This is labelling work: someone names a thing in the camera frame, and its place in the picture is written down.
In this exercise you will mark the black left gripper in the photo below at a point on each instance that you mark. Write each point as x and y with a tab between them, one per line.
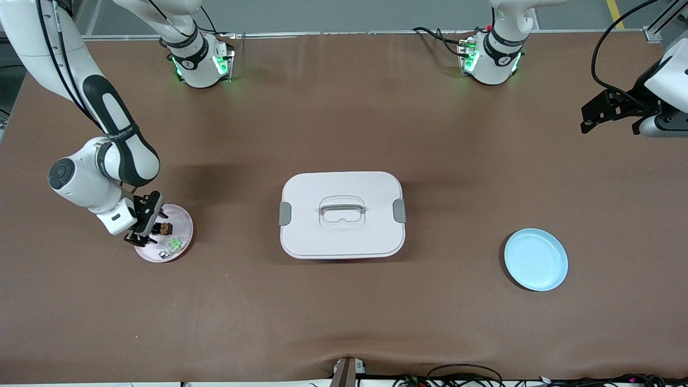
637	98

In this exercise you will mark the orange switch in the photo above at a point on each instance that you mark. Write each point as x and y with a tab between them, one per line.
164	229

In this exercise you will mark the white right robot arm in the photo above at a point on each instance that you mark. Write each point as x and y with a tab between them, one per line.
32	32

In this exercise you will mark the pink round plate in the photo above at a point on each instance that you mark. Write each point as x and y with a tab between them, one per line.
180	239

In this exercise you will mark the light blue round plate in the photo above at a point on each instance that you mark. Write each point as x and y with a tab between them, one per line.
536	260

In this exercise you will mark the white lidded storage box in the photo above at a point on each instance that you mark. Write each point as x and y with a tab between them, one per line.
342	215

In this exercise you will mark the brown table mat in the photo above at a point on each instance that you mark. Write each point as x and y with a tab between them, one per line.
344	107

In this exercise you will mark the green switch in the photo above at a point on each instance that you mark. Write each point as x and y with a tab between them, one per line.
173	246

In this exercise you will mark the aluminium frame post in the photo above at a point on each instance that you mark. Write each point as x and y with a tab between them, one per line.
653	35

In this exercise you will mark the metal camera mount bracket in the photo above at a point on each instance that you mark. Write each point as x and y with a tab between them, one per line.
344	373

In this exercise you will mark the thin metal table rail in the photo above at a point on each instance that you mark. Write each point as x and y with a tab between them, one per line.
322	34

